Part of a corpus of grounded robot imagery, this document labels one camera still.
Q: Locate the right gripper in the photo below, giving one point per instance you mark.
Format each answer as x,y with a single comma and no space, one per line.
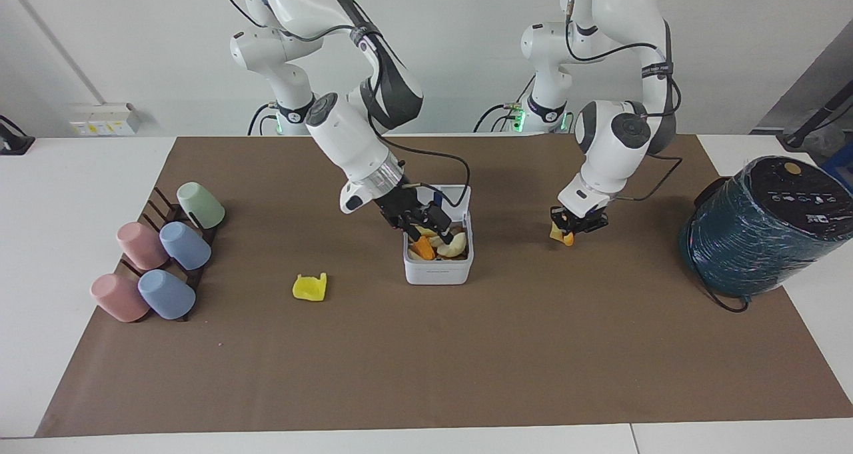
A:
398,206

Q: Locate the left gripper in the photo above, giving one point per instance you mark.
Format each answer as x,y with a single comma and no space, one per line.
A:
590,224

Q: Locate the yellow orange trash piece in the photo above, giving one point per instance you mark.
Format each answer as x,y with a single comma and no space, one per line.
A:
560,235

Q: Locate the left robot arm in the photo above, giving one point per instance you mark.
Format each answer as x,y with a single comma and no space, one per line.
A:
613,144

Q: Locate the pale yellow trash piece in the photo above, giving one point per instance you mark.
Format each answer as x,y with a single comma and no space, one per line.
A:
454,246

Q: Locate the white square bin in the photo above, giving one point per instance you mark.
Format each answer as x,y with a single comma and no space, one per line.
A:
437,270

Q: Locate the yellow crumpled trash piece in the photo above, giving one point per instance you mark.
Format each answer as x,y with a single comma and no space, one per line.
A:
310,288

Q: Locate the teal trash can black lid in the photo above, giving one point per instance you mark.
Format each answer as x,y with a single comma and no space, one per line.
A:
760,240

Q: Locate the green cup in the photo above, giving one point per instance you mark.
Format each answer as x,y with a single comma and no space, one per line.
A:
202,204

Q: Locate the dark brown cup rack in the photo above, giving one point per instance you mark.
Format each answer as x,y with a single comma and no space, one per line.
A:
200,277

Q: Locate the blue cup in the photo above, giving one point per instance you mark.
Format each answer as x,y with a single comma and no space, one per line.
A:
186,246
166,294

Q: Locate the black stand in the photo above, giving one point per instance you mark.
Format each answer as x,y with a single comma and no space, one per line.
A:
816,119
14,140

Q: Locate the blue box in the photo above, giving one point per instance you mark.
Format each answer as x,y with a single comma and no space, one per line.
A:
841,168

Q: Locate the pink cup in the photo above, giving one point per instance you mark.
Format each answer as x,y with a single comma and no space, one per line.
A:
118,298
141,245

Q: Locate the white wall socket box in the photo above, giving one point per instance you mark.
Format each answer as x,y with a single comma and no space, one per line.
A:
106,119

